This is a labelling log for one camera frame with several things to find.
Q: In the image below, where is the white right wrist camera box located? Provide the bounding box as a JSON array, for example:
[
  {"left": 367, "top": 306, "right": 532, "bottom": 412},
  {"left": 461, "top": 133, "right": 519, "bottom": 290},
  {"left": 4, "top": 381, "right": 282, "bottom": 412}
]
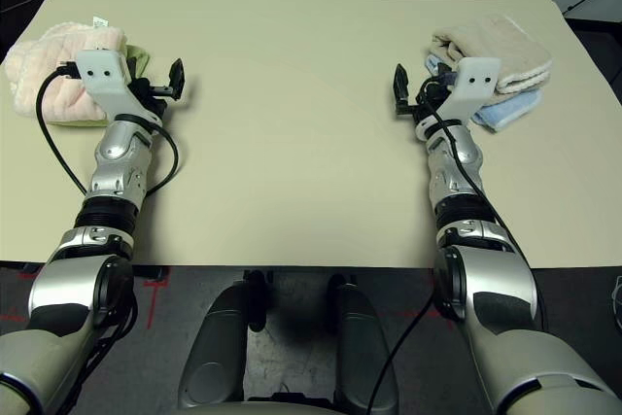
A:
[{"left": 435, "top": 56, "right": 502, "bottom": 127}]

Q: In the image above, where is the grey robot right leg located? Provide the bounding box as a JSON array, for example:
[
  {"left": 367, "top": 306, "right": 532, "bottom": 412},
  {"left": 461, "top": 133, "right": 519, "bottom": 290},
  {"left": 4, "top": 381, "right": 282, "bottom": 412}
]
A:
[{"left": 333, "top": 282, "right": 400, "bottom": 415}]

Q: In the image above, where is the pink terry towel with embroidery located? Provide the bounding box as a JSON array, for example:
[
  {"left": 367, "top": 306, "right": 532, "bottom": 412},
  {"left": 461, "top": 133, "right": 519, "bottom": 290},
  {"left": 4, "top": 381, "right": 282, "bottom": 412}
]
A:
[{"left": 2, "top": 15, "right": 131, "bottom": 123}]

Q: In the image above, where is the green terry towel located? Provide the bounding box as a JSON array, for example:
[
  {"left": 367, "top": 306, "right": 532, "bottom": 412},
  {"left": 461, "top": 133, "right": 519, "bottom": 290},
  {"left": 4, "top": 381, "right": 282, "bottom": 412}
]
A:
[{"left": 48, "top": 44, "right": 153, "bottom": 128}]

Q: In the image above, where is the light blue folded towel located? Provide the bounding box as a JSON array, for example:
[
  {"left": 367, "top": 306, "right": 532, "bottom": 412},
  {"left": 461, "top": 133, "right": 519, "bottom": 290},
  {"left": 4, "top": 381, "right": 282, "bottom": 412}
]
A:
[{"left": 425, "top": 55, "right": 543, "bottom": 133}]

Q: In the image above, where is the black table leg bracket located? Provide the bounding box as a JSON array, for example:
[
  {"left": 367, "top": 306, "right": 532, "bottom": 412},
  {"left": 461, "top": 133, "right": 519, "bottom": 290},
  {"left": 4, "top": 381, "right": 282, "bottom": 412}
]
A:
[{"left": 129, "top": 266, "right": 171, "bottom": 284}]

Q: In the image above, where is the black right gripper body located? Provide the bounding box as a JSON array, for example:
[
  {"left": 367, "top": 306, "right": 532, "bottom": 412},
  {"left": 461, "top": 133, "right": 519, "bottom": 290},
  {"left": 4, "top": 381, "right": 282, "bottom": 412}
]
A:
[{"left": 395, "top": 76, "right": 457, "bottom": 125}]

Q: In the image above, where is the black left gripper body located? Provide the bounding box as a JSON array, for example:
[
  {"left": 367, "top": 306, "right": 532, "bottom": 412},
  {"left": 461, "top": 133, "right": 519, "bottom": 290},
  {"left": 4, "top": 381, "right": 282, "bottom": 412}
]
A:
[{"left": 128, "top": 77, "right": 175, "bottom": 119}]

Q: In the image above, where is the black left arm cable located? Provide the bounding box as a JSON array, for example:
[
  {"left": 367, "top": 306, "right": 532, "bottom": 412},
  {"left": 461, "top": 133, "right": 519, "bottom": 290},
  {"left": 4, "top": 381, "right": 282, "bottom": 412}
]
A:
[{"left": 35, "top": 61, "right": 181, "bottom": 198}]

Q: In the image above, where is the beige folded terry towel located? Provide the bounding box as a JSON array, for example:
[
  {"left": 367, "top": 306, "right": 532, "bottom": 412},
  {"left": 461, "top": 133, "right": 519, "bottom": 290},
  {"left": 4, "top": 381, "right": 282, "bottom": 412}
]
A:
[{"left": 430, "top": 14, "right": 554, "bottom": 94}]

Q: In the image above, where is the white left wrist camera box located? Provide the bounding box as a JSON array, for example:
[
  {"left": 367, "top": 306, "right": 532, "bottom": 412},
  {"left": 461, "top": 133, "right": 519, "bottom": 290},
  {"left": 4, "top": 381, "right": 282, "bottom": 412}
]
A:
[{"left": 75, "top": 49, "right": 164, "bottom": 127}]

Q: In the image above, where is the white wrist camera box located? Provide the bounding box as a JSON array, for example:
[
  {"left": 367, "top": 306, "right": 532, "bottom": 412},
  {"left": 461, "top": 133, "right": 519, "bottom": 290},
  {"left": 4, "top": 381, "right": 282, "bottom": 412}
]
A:
[
  {"left": 75, "top": 49, "right": 164, "bottom": 127},
  {"left": 435, "top": 56, "right": 502, "bottom": 127}
]

